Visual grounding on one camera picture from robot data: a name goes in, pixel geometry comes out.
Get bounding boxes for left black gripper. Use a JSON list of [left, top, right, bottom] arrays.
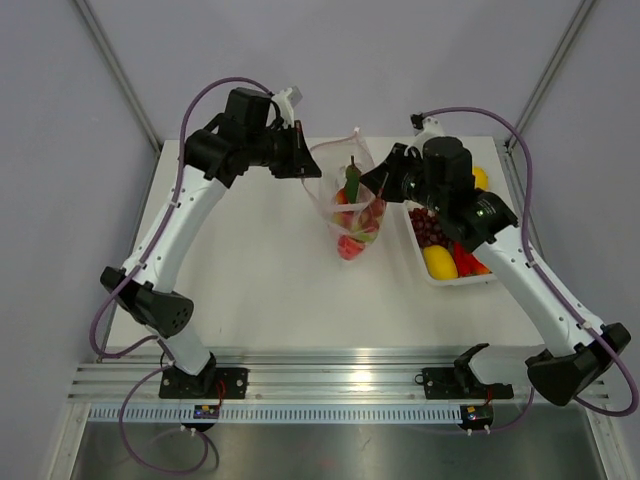
[[247, 121, 322, 180]]

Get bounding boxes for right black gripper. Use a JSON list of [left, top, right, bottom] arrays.
[[361, 144, 446, 215]]

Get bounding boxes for clear pink zip top bag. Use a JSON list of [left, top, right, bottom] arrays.
[[302, 128, 386, 261]]

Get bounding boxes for white plastic fruit basket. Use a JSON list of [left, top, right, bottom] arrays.
[[403, 200, 496, 287]]

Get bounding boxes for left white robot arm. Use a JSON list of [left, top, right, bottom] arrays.
[[100, 87, 322, 398]]

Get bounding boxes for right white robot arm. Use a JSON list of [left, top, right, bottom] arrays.
[[360, 136, 631, 406]]

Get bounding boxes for yellow lemon top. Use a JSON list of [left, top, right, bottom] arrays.
[[472, 167, 490, 191]]

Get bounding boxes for dark grape bunch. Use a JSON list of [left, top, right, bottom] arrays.
[[408, 208, 450, 249]]

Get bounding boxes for yellow mango upper left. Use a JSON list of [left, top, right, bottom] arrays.
[[422, 245, 459, 281]]

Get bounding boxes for red chili pepper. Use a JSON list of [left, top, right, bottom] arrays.
[[452, 242, 480, 277]]

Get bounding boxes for right small circuit board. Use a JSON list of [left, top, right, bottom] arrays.
[[460, 404, 494, 431]]

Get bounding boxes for small circuit board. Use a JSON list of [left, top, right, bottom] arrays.
[[460, 404, 494, 431], [194, 405, 219, 419]]

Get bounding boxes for left small circuit board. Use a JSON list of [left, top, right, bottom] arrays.
[[194, 405, 219, 419]]

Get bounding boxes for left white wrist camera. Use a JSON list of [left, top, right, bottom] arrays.
[[272, 86, 302, 127]]

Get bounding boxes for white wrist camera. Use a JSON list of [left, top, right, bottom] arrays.
[[272, 86, 302, 127], [410, 113, 445, 151]]

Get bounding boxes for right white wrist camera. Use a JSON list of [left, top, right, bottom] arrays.
[[410, 113, 445, 151]]

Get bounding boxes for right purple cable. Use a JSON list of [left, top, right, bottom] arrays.
[[407, 105, 632, 435]]

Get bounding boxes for aluminium mounting rail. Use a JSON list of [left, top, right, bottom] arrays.
[[67, 347, 611, 406]]

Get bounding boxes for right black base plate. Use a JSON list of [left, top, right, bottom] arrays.
[[414, 366, 514, 400]]

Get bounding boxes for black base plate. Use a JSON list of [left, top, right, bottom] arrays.
[[414, 366, 514, 400], [159, 367, 249, 400]]

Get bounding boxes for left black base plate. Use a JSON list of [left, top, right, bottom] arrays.
[[159, 367, 249, 400]]

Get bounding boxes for left aluminium frame post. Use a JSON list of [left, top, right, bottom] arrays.
[[70, 0, 163, 157]]

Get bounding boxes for aluminium frame post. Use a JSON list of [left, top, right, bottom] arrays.
[[515, 0, 600, 135], [70, 0, 163, 157]]

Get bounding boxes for right aluminium frame post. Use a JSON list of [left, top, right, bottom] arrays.
[[515, 0, 600, 135]]

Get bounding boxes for white slotted cable duct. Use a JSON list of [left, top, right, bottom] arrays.
[[88, 403, 461, 425]]

